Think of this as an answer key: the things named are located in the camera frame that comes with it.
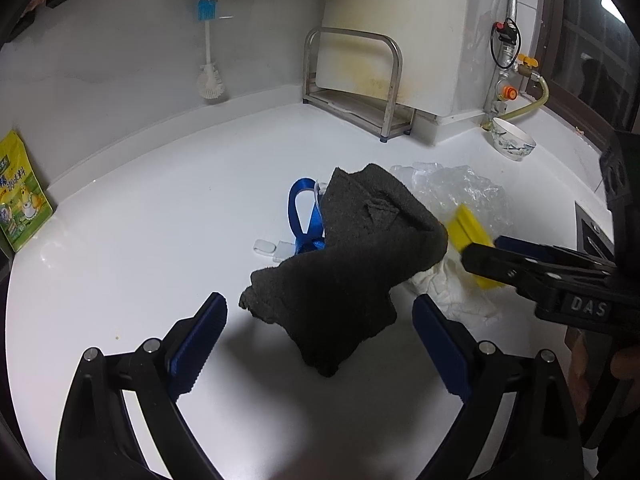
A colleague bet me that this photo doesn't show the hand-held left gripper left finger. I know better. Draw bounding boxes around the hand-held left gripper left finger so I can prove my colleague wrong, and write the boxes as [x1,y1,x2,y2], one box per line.
[55,291,228,480]

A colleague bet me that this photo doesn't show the blue strap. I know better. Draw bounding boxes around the blue strap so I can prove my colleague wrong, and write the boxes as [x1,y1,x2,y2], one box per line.
[287,177,328,256]

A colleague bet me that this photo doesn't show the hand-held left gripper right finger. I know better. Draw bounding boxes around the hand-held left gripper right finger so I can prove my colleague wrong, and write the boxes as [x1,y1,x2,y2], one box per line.
[412,294,586,480]

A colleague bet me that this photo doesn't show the person's right hand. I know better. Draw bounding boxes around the person's right hand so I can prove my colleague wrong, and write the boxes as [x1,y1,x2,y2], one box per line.
[565,332,640,413]

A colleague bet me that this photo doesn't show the yellow gas valve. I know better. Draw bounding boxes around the yellow gas valve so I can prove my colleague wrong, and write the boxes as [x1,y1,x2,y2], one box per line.
[516,52,541,77]

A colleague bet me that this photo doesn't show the gas regulator orange dial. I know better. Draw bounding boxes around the gas regulator orange dial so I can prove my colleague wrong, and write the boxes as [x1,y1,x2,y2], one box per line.
[492,72,521,116]

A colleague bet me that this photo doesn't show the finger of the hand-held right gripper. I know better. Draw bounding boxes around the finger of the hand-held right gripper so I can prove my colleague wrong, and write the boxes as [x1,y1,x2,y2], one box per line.
[494,234,616,263]
[460,242,618,293]

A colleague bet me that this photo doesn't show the yellowish gas hose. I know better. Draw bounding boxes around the yellowish gas hose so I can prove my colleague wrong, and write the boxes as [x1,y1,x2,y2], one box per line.
[502,75,550,123]

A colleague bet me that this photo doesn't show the white cutting board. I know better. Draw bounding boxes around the white cutting board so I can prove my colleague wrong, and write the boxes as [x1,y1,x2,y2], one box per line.
[312,0,473,128]

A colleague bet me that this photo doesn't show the white patterned bowl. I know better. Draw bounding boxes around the white patterned bowl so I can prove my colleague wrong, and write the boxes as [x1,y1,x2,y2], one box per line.
[490,116,537,162]

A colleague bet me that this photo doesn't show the small clear plastic piece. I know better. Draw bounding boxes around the small clear plastic piece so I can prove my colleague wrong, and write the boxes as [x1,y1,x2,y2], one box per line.
[252,239,296,257]

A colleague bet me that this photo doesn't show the yellow sponge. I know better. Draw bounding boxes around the yellow sponge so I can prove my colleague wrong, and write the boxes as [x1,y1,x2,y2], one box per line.
[446,204,506,289]

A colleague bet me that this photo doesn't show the black cable loop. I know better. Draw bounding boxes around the black cable loop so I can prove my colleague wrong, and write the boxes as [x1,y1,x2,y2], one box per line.
[490,20,523,68]

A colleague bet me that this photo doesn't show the white bottle brush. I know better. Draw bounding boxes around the white bottle brush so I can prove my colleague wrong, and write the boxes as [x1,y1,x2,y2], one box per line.
[194,0,228,101]

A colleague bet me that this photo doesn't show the yellow green pouch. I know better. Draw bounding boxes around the yellow green pouch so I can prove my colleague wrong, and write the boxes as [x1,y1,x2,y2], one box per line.
[0,130,54,254]

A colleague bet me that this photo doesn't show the metal cutting board rack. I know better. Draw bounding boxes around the metal cutting board rack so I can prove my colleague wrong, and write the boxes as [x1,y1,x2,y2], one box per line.
[301,28,416,143]

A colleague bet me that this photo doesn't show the dark grey cloth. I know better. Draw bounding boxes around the dark grey cloth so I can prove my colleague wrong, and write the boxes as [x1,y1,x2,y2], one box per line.
[238,162,449,378]

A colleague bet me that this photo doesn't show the white tissue paper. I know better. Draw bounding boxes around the white tissue paper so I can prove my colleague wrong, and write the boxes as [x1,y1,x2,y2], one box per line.
[405,255,501,328]

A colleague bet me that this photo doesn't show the dark window frame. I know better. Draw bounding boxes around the dark window frame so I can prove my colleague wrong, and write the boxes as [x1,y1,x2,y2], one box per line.
[535,0,640,136]

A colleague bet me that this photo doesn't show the clear plastic bag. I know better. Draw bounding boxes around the clear plastic bag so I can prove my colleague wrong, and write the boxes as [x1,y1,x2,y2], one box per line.
[390,161,515,241]

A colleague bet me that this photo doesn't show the black kitchen sink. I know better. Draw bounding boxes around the black kitchen sink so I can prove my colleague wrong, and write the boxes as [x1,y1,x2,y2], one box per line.
[575,200,618,261]

